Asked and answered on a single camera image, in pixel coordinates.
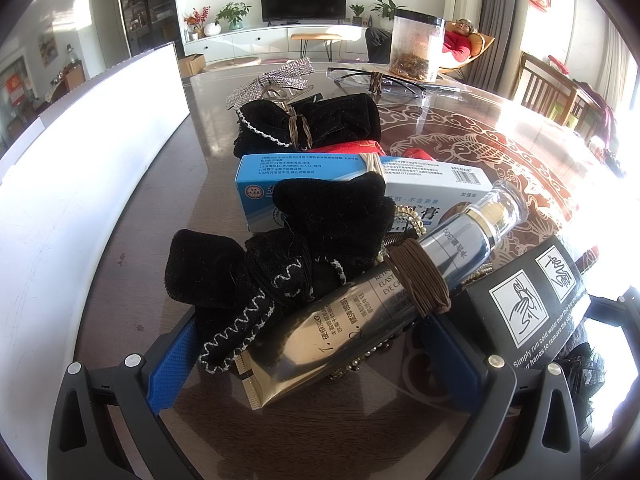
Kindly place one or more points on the dark glass display cabinet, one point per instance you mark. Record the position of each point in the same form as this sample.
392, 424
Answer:
147, 5

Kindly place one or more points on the wooden dining chair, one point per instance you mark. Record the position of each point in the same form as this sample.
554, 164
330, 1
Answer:
555, 90

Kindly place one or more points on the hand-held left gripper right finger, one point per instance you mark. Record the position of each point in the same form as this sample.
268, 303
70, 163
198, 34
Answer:
450, 375

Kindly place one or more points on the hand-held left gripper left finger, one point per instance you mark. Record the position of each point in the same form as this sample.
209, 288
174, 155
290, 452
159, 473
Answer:
170, 365

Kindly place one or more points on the glass balcony door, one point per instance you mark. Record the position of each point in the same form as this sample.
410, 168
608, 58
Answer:
15, 110

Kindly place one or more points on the small green potted plant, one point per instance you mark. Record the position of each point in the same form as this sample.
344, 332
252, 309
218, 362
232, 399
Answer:
357, 12

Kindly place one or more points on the black box with pictograms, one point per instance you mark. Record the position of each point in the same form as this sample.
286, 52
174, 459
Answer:
525, 320

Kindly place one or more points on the silver rhinestone bow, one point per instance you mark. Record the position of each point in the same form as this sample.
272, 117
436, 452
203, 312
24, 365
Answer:
280, 77

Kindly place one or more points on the black velvet bow white stitching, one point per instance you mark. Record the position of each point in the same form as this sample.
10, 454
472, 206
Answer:
325, 215

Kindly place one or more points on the red flower arrangement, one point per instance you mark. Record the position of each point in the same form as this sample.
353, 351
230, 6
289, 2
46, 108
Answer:
196, 20

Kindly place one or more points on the wooden stool metal legs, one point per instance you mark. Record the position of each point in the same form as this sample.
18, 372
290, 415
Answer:
315, 36

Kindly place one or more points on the blue white medicine box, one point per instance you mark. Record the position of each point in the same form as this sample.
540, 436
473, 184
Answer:
280, 180

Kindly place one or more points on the red cloth pouch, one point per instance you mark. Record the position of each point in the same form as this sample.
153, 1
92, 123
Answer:
350, 146

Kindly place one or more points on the white television cabinet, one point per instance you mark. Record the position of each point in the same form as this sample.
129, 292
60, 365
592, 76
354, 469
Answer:
250, 42

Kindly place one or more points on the grey curtain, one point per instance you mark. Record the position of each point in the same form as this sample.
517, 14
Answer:
500, 25

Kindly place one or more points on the gold cream tube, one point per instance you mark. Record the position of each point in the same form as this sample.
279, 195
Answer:
310, 340

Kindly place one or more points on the wooden sideboard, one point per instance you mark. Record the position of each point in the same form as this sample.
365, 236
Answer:
67, 77

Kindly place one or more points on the red door poster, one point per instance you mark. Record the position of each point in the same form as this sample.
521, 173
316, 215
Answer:
15, 82

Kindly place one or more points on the black velvet bow pearl trim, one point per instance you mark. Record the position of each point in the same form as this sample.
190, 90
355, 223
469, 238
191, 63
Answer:
345, 120

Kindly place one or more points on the white round vase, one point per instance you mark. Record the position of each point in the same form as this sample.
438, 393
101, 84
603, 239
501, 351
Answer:
213, 30

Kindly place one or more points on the cardboard box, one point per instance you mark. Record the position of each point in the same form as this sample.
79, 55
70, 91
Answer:
191, 65

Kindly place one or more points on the wooden lounge chair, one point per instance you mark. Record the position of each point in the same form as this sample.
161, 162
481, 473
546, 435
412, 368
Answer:
481, 45

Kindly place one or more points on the white foam board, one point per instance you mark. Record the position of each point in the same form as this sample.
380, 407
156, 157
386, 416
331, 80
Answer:
75, 210

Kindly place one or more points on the clear jar black lid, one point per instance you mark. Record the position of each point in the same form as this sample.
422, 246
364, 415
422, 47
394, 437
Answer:
417, 45

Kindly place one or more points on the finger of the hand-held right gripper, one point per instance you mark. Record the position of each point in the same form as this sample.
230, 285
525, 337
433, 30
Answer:
605, 301

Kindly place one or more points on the framed wall picture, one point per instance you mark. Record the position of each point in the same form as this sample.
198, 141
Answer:
47, 46

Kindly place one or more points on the large leafy potted plant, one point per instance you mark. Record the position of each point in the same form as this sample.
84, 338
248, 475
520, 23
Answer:
387, 7

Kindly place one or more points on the patterned glass desktop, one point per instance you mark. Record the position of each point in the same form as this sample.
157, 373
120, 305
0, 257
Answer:
300, 440

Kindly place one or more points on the black lace scrunchie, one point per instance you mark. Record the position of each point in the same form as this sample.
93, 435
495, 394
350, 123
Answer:
580, 375

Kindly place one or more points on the black television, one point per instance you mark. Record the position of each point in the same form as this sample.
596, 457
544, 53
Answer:
302, 2

